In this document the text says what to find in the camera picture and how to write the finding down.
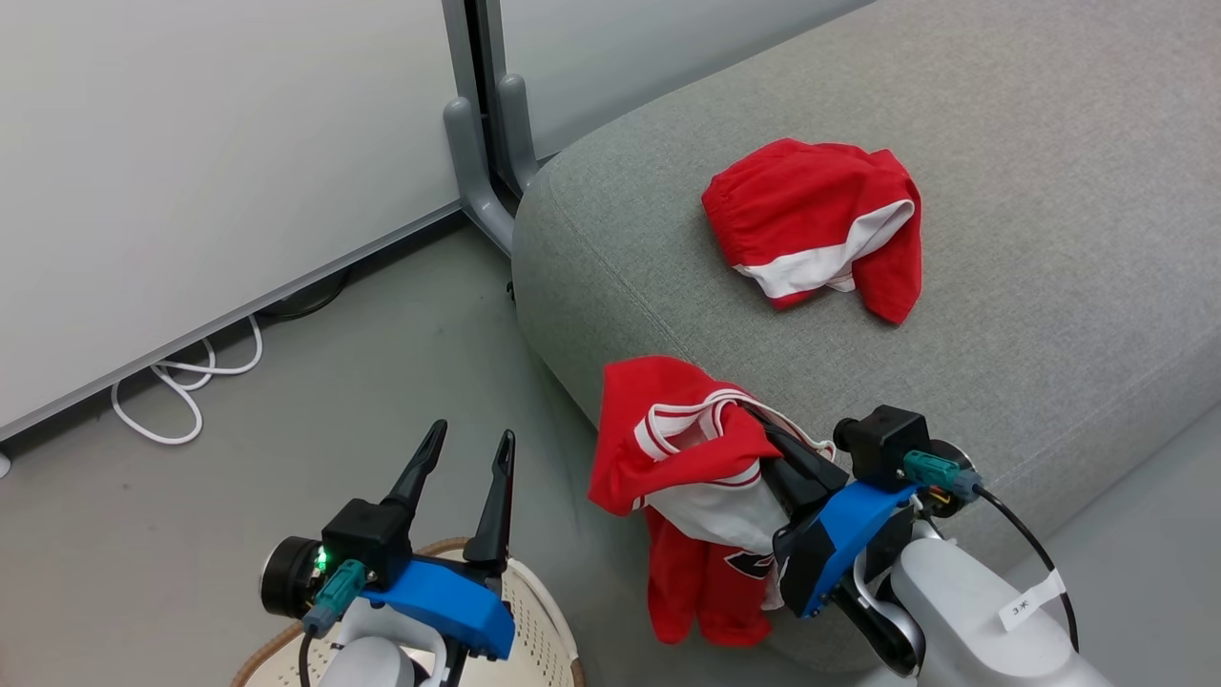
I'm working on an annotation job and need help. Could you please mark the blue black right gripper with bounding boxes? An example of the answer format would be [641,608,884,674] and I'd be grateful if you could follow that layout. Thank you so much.
[747,406,980,619]

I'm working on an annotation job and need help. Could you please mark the teal right cable connector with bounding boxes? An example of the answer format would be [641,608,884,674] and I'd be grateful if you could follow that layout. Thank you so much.
[901,450,984,504]

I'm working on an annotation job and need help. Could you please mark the narrow white partition panel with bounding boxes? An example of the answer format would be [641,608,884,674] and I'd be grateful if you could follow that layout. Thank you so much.
[482,0,879,165]

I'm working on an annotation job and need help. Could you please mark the grey partition foot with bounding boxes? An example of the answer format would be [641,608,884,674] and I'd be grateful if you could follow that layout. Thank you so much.
[495,74,542,198]
[443,95,517,258]

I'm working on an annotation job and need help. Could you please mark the red shorts with white stripe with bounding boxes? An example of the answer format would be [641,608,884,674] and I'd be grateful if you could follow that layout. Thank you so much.
[701,138,924,326]

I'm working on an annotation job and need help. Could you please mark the white floor cable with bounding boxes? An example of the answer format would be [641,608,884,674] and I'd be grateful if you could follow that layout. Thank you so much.
[111,314,264,448]

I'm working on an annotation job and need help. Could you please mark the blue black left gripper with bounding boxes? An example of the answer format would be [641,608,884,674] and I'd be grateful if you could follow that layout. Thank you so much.
[260,419,517,661]

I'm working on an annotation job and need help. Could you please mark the white paper label tag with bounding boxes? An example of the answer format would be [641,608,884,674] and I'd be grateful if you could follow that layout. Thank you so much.
[998,569,1066,634]

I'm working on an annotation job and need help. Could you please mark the wide white partition panel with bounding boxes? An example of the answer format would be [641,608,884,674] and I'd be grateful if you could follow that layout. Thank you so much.
[0,0,480,446]

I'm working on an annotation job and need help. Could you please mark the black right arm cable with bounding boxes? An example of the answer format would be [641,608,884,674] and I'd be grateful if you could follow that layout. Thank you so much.
[973,485,1082,656]

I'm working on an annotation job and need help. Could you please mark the teal cable connector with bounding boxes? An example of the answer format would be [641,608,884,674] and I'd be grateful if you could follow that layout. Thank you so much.
[901,450,984,504]
[301,559,369,639]

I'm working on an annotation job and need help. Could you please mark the teal left cable connector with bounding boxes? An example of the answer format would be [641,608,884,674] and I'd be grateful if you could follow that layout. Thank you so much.
[301,559,369,639]

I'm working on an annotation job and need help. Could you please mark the cream perforated laundry basket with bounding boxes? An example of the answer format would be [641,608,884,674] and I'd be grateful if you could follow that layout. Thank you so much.
[229,537,586,687]

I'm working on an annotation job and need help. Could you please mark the grey fabric sofa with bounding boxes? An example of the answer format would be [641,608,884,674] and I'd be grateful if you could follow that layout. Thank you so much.
[510,0,1221,675]

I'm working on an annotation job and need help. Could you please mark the red and white jersey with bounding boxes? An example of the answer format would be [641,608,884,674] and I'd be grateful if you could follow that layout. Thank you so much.
[587,356,838,648]

